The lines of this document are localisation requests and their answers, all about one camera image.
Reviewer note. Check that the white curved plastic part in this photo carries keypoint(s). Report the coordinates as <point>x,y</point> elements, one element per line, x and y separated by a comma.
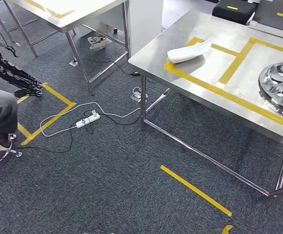
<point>188,51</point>

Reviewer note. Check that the stainless steel workbench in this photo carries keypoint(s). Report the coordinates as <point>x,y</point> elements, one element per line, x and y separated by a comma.
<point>205,29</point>

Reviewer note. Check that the white power strip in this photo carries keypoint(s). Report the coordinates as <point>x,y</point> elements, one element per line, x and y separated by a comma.
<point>88,120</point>

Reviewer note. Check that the person under table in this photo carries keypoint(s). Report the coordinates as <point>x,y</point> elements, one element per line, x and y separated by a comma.
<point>98,42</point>

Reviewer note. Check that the grey floor socket plate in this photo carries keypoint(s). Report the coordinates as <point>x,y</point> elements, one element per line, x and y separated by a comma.
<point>73,62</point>

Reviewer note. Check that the white table with steel legs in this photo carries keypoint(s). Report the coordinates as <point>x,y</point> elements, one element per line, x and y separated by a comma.
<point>88,16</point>

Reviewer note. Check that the long yellow floor tape strip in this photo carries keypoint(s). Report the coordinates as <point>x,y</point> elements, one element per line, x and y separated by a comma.
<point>227,230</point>

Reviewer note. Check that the black flat device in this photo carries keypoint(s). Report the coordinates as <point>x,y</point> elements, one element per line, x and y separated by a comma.
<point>234,13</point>

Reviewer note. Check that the white round small object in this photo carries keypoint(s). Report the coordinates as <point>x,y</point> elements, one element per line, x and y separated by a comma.
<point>253,23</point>

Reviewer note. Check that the silver wheel hubcap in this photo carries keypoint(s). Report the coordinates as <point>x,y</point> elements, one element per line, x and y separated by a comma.
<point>281,87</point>

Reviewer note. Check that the person on stool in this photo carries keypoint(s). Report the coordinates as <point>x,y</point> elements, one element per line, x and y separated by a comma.
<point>0,109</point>

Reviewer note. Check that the chrome swivel stool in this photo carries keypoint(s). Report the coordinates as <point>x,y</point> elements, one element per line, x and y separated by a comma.
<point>0,153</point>

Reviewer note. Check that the black case with yellow label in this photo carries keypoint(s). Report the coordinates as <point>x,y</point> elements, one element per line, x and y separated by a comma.
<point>277,16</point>

